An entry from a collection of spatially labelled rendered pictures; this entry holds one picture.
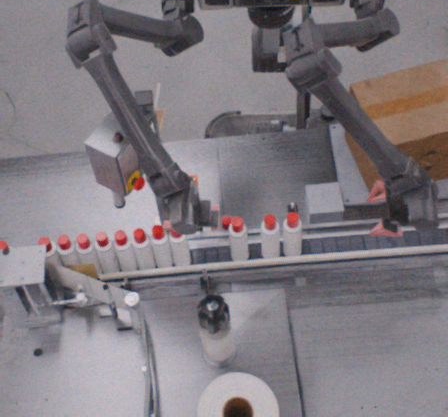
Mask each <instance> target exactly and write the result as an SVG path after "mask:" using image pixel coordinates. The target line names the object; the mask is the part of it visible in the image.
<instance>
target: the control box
mask: <svg viewBox="0 0 448 417"><path fill-rule="evenodd" d="M143 114H144V116H145V118H146V120H147V121H148V122H149V121H150V119H151V118H154V123H155V128H156V132H155V134H156V133H157V138H158V140H159V137H158V132H157V126H156V120H155V115H154V113H152V111H150V110H147V107H146V108H143ZM118 132H119V133H122V135H123V136H124V142H123V143H121V144H116V143H115V142H114V141H113V135H114V134H115V133H118ZM84 145H85V149H87V153H88V156H89V159H90V162H91V166H92V170H93V173H94V176H95V180H96V182H97V183H98V184H100V185H103V187H105V188H107V189H109V190H111V191H113V192H115V193H118V194H120V195H122V196H124V197H126V196H127V195H128V196H129V195H130V193H131V192H132V190H133V185H131V181H132V179H133V178H135V177H136V178H139V177H143V176H144V173H143V171H142V169H141V165H140V166H139V161H138V156H137V154H136V152H135V150H133V147H132V146H131V144H130V142H129V140H128V138H127V137H126V135H125V133H124V130H123V129H122V127H121V125H120V123H119V122H117V120H116V118H115V116H114V115H113V112H112V110H111V109H110V110H109V112H108V113H107V114H106V116H105V118H104V119H103V120H101V122H100V123H99V124H98V125H97V127H96V128H95V129H94V131H93V132H92V134H91V135H90V137H89V138H88V139H87V141H85V142H84Z"/></svg>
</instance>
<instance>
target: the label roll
mask: <svg viewBox="0 0 448 417"><path fill-rule="evenodd" d="M197 416H198V417H279V407H278V402H276V399H275V396H274V394H273V392H272V391H271V390H270V387H269V386H268V385H266V384H265V383H264V382H262V380H261V379H259V378H258V377H254V376H252V375H249V374H243V372H232V373H226V374H223V376H221V377H219V378H216V379H215V380H213V381H212V382H211V383H210V384H209V386H208V387H207V388H206V389H205V391H204V392H202V395H201V397H200V400H199V404H198V411H197Z"/></svg>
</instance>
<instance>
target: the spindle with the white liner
mask: <svg viewBox="0 0 448 417"><path fill-rule="evenodd" d="M197 308H198V319H199V330H200V335H201V342H202V353H203V358H205V360H206V361H207V362H208V363H209V364H211V365H213V367H219V368H220V367H225V366H227V364H229V363H230V362H231V361H233V359H234V358H235V353H236V348H235V342H233V338H232V327H231V319H230V310H229V305H228V304H227V303H225V298H224V297H222V296H220V295H212V294H208V295H205V297H204V298H203V299H201V300H199V303H198V306H197Z"/></svg>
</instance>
